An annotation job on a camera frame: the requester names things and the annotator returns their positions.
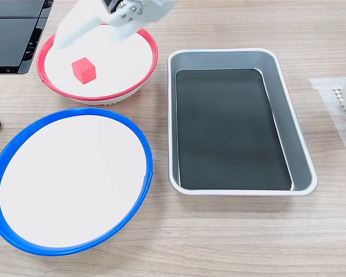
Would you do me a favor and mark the red cube block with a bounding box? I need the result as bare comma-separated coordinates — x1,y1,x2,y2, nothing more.
71,57,97,85

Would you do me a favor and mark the red rimmed round dish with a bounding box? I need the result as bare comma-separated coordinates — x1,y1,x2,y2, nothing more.
36,24,159,106

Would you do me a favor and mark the black tray liner mat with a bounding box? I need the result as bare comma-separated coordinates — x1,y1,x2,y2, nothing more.
175,68,294,192

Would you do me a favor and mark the blue rimmed round dish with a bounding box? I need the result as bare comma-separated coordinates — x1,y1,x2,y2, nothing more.
0,107,155,257

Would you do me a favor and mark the silver metal tray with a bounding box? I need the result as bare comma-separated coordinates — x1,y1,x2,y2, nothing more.
167,47,318,197

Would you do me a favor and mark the black flat electronic device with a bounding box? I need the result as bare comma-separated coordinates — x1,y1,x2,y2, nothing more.
0,0,55,76

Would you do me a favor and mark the white mesh anti-slip mat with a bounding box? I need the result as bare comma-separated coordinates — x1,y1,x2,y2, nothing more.
331,87,346,135

